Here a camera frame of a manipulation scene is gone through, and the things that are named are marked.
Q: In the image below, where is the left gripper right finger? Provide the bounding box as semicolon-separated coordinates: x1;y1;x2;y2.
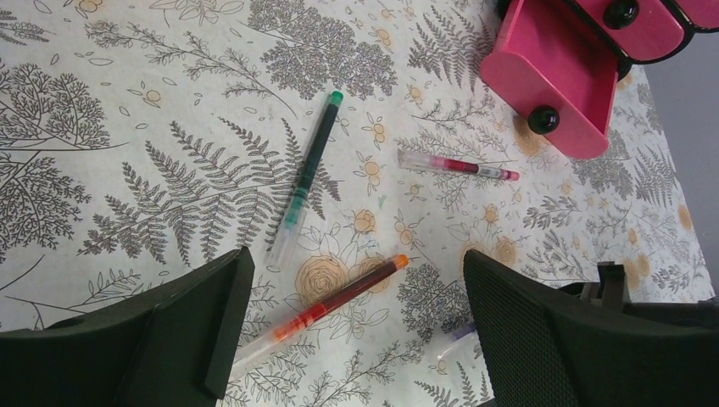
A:
463;250;718;406

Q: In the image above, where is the dark red pen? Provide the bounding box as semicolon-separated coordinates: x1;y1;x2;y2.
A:
397;150;520;181

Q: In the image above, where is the purple pen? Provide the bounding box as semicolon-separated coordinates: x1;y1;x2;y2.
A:
435;323;478;361

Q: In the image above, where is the floral table mat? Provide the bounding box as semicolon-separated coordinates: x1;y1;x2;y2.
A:
1;1;715;406

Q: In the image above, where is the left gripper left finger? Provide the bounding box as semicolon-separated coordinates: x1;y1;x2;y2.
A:
1;248;255;406

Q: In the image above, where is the black pink drawer box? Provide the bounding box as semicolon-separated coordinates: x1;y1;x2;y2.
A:
480;0;718;159

